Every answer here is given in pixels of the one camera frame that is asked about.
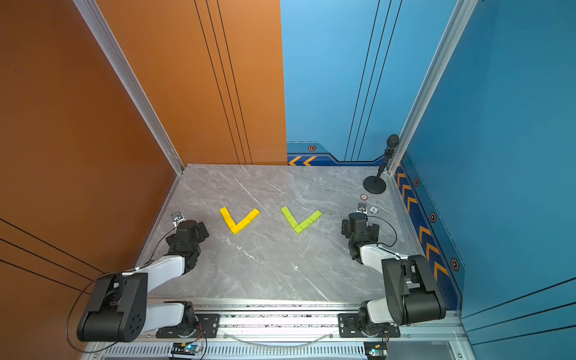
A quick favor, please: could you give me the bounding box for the yellow long block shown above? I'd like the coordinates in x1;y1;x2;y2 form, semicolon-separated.
246;208;260;221
237;217;251;230
225;217;236;229
220;207;231;219

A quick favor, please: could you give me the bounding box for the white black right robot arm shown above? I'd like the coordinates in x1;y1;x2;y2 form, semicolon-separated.
341;211;447;338

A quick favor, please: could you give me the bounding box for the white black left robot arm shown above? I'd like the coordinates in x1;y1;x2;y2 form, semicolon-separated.
76;220;209;343

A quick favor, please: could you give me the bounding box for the black microphone stand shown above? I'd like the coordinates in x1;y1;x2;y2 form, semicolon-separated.
363;134;400;194

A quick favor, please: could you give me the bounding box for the green circuit board left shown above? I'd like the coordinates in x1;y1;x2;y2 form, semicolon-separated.
170;343;203;357

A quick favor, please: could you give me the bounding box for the green circuit board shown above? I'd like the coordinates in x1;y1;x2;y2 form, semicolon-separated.
364;342;388;360
170;343;203;357

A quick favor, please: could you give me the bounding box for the green circuit board right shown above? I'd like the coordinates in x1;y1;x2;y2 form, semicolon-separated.
364;342;388;360

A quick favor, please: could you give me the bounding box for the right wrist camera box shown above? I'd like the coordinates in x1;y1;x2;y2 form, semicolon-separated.
357;202;367;213

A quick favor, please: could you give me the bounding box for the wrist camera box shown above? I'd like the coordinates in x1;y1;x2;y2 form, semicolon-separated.
170;211;185;227
357;202;367;213

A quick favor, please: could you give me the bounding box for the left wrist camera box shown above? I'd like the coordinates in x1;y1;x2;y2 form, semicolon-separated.
170;211;185;227

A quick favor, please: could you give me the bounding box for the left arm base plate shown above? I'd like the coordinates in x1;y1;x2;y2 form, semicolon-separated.
155;313;221;341

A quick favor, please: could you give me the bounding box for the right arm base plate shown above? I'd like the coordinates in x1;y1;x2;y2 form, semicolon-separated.
337;313;401;339

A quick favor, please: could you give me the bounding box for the aluminium front rail frame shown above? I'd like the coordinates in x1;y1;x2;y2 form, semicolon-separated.
83;298;476;359

